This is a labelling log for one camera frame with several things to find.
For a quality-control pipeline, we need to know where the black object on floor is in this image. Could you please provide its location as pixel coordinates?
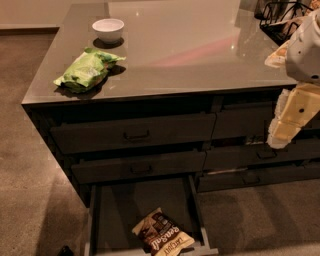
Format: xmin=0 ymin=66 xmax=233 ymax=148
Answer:
xmin=57 ymin=246 xmax=74 ymax=256

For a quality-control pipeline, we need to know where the black wire basket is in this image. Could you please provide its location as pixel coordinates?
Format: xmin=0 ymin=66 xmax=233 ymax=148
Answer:
xmin=259 ymin=0 xmax=314 ymax=46

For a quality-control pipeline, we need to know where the open bottom left drawer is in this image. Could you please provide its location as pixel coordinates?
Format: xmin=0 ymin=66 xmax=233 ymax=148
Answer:
xmin=84 ymin=175 xmax=218 ymax=256

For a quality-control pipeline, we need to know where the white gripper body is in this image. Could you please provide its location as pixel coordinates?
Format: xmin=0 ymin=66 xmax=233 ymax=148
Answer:
xmin=286 ymin=9 xmax=320 ymax=85

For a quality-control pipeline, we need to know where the brown sea salt chip bag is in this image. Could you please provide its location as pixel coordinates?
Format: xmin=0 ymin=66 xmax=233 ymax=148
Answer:
xmin=132 ymin=208 xmax=195 ymax=256

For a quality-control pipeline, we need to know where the green chip bag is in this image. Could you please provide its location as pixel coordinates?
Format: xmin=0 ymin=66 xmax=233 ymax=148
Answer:
xmin=53 ymin=47 xmax=125 ymax=94

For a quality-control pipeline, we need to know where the middle left drawer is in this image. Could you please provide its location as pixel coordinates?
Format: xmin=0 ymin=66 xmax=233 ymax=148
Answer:
xmin=71 ymin=151 xmax=206 ymax=184

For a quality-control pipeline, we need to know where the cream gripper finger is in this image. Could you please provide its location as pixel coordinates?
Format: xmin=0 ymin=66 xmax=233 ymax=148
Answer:
xmin=267 ymin=83 xmax=320 ymax=149
xmin=264 ymin=41 xmax=289 ymax=68

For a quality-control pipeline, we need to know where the dark grey counter cabinet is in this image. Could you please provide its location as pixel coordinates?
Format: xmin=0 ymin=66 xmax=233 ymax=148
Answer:
xmin=22 ymin=0 xmax=319 ymax=201

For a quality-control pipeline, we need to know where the top left drawer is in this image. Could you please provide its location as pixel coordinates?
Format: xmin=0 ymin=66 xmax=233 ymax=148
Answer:
xmin=50 ymin=113 xmax=215 ymax=154

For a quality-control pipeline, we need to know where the top right drawer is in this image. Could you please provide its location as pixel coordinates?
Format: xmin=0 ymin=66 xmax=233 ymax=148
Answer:
xmin=212 ymin=101 xmax=320 ymax=140

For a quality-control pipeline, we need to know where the brown bread in basket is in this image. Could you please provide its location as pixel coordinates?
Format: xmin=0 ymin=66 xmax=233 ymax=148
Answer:
xmin=282 ymin=17 xmax=304 ymax=36

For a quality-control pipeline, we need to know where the white ceramic bowl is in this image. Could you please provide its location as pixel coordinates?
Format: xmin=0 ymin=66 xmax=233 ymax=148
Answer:
xmin=92 ymin=18 xmax=124 ymax=43

